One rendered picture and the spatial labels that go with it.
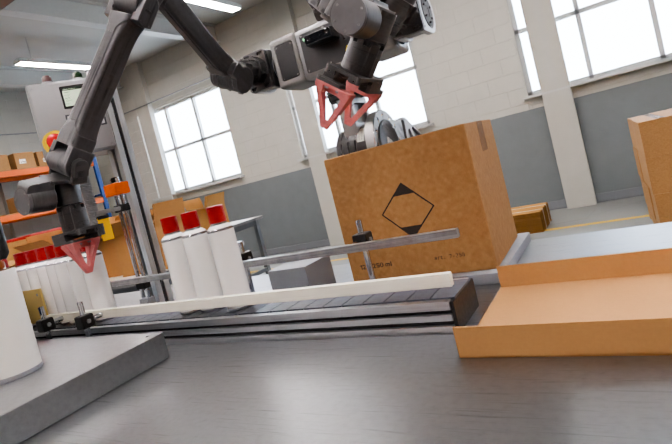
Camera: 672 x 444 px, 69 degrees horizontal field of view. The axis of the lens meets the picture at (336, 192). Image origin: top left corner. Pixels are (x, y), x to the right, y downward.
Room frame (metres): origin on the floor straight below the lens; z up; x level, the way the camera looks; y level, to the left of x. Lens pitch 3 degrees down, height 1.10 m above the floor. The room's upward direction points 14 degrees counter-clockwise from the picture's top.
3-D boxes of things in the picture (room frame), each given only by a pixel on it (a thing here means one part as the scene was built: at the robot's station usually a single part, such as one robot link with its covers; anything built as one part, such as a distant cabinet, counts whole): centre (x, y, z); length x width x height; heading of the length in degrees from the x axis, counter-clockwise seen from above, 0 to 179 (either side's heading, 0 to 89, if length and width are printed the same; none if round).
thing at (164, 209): (2.96, 1.14, 0.97); 0.51 x 0.42 x 0.37; 155
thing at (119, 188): (1.20, 0.54, 1.04); 0.10 x 0.04 x 0.33; 149
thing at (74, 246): (1.10, 0.59, 1.05); 0.07 x 0.07 x 0.09; 60
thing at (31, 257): (1.32, 0.83, 0.98); 0.05 x 0.05 x 0.20
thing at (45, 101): (1.28, 0.61, 1.38); 0.17 x 0.10 x 0.19; 114
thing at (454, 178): (1.06, -0.18, 0.99); 0.30 x 0.24 x 0.27; 60
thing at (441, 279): (0.97, 0.33, 0.90); 1.07 x 0.01 x 0.02; 59
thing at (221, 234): (0.95, 0.24, 0.98); 0.05 x 0.05 x 0.20
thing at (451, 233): (1.04, 0.29, 0.95); 1.07 x 0.01 x 0.01; 59
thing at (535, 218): (5.13, -1.74, 0.10); 0.64 x 0.52 x 0.20; 57
